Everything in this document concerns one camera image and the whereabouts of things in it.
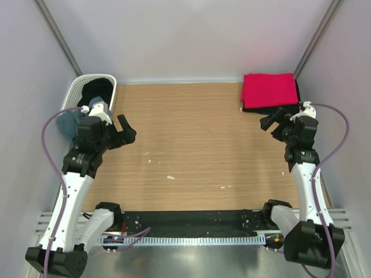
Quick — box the red t shirt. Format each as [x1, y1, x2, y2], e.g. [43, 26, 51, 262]
[241, 73, 299, 110]

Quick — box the aluminium frame rail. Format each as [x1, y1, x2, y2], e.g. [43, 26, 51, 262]
[35, 211, 93, 236]

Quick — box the folded black t shirt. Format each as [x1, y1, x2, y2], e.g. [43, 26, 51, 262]
[241, 80, 301, 115]

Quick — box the white plastic basket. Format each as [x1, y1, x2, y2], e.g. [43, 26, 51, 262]
[63, 74, 117, 117]

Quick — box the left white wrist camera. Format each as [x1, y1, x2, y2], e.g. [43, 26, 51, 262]
[81, 101, 112, 126]

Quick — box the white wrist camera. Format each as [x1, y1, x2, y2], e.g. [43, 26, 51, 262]
[290, 101, 317, 122]
[81, 101, 112, 126]

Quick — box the black t shirt in basket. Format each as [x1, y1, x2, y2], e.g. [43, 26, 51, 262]
[78, 78, 114, 107]

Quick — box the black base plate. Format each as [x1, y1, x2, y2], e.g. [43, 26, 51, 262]
[122, 210, 277, 238]

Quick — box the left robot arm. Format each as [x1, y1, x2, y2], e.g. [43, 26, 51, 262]
[26, 115, 137, 277]

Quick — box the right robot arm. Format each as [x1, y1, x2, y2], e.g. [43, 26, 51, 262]
[260, 101, 345, 272]

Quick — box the slotted cable duct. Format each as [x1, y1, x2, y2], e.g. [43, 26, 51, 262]
[95, 234, 265, 247]

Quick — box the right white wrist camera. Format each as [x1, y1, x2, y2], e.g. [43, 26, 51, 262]
[290, 101, 317, 122]

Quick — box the grey blue t shirt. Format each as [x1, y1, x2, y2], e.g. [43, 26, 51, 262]
[56, 109, 88, 145]

